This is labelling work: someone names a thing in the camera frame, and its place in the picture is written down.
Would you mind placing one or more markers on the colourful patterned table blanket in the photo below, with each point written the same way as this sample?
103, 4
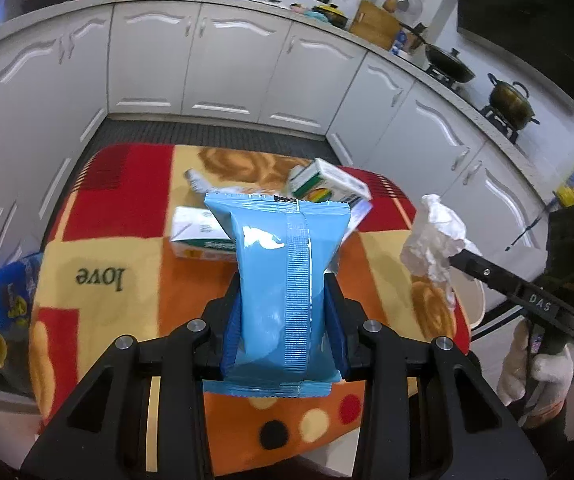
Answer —
109, 270

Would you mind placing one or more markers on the black floor mat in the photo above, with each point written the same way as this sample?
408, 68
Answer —
112, 132

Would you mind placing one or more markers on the black yellow casserole pot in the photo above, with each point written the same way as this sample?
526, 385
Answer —
333, 15

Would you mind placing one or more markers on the black wok with lid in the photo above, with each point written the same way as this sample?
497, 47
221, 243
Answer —
445, 62

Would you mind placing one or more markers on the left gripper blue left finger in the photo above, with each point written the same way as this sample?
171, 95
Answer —
231, 337

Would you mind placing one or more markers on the white box rainbow print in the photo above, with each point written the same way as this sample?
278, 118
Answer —
321, 181

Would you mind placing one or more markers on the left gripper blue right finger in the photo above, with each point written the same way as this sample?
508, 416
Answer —
334, 307

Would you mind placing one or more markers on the blue snack bag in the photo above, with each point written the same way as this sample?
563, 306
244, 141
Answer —
18, 284

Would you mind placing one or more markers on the white tissue paper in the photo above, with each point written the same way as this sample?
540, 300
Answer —
437, 234

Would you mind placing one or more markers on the white green carton box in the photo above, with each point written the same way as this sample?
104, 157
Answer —
196, 234

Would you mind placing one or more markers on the wooden cutting board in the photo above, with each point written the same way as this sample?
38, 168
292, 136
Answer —
375, 25

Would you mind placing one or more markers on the blue plastic wipes pack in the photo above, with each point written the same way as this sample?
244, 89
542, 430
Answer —
283, 248

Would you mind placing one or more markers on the white gloved hand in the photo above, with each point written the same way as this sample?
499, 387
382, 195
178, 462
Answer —
555, 371

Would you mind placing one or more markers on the bronze stock pot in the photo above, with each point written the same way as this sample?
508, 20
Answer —
511, 101

